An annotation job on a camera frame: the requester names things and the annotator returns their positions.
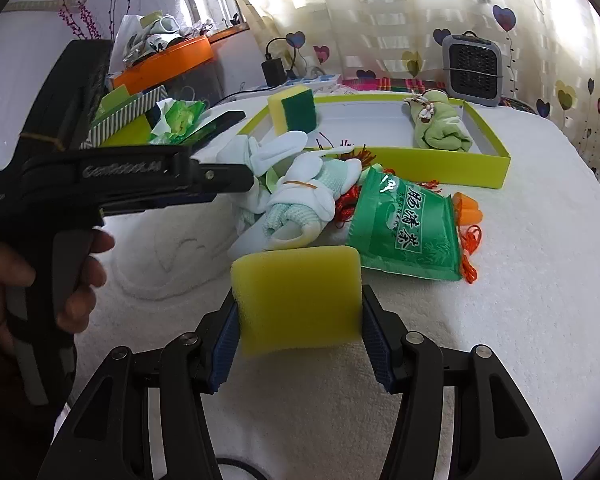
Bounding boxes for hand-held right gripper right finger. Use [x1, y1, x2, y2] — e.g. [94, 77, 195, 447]
[361, 285, 563, 480]

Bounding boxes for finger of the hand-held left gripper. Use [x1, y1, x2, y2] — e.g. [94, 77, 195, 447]
[189, 156, 257, 196]

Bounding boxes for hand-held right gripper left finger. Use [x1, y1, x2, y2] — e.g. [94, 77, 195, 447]
[39, 291, 241, 480]

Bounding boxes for plain yellow sponge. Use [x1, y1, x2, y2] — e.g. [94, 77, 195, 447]
[230, 246, 363, 358]

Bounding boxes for green tea packet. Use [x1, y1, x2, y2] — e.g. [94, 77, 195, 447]
[347, 167, 463, 282]

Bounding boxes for lime green shallow tray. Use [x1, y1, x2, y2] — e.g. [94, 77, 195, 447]
[236, 94, 511, 190]

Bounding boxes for person's left hand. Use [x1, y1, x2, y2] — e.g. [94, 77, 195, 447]
[0, 231, 117, 361]

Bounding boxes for lime green box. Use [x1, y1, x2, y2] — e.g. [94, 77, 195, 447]
[99, 115, 156, 148]

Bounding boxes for green striped box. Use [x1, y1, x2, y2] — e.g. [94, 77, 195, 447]
[80, 85, 168, 150]

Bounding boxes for green tissue packet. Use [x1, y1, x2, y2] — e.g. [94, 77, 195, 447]
[149, 100, 208, 146]

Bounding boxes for yellow sponge with green scourer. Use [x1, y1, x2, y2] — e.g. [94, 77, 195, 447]
[267, 86, 321, 136]

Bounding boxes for black charger plug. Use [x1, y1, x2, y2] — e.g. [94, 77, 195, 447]
[261, 59, 284, 86]

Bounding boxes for orange tray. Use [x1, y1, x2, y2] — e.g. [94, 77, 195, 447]
[111, 35, 215, 95]

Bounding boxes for white and blue power strip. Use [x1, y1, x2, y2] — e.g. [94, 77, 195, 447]
[285, 74, 342, 90]

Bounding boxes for pink decorative branches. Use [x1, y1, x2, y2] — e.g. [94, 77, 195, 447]
[55, 0, 146, 42]

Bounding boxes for white crumpled packaging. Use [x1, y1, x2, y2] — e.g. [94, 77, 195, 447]
[111, 7, 216, 63]

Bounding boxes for rolled green towel with tie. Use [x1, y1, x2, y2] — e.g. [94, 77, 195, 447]
[404, 89, 473, 153]

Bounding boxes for cream curtain with heart print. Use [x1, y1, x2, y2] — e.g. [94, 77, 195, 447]
[220, 0, 600, 186]

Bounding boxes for small grey fan heater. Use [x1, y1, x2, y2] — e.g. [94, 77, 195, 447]
[441, 32, 503, 108]

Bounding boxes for black charging cable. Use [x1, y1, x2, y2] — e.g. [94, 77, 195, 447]
[265, 37, 302, 75]

